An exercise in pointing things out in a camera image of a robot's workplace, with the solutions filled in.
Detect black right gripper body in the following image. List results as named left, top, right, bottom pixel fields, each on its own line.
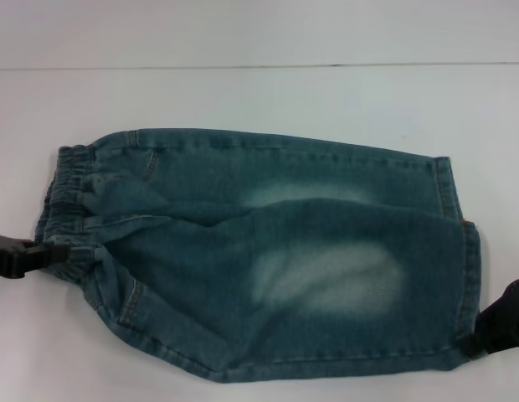
left=496, top=279, right=519, bottom=352

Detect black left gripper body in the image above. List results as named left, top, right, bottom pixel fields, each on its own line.
left=0, top=233, right=35, bottom=281

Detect blue denim shorts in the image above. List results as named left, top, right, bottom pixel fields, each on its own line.
left=33, top=128, right=482, bottom=383

